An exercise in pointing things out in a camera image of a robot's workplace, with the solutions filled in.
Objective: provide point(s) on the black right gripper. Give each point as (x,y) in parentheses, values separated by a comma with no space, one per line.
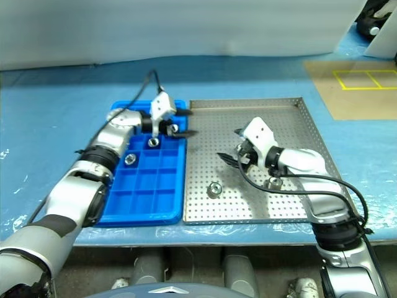
(248,153)

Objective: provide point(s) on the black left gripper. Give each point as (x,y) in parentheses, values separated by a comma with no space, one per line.
(163,126)

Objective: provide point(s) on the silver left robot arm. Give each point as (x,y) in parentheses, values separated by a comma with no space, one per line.
(77,189)

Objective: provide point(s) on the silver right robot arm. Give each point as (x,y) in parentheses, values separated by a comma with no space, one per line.
(322,186)

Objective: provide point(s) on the perforated steel tray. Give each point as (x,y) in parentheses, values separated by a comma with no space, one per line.
(217,124)

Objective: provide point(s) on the blue plastic compartment tray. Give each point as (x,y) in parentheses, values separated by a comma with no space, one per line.
(149,192)

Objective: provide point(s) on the metal roller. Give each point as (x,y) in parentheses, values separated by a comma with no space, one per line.
(214,188)
(274,183)
(131,159)
(153,142)
(174,127)

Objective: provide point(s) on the white backdrop sheet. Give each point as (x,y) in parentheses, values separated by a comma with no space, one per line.
(155,28)

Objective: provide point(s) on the grey rounded cylinder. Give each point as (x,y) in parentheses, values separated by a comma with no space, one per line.
(240,270)
(149,267)

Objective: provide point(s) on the brown cardboard sheet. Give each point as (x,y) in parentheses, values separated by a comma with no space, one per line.
(356,102)

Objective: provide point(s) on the white rounded object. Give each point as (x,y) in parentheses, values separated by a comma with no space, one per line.
(305,287)
(120,283)

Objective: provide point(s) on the blue-grey rounded robot shell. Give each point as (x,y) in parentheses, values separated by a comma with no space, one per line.
(149,290)

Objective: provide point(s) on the black device with white parts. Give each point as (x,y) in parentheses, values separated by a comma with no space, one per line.
(366,23)

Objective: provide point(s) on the white slanted panel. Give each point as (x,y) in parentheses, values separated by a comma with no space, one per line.
(384,40)

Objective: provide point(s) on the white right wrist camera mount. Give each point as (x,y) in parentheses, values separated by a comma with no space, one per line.
(260,135)

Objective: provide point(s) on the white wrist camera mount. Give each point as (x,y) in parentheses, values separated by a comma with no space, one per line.
(162,105)
(260,135)

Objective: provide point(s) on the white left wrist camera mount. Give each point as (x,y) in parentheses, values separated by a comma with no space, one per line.
(162,105)

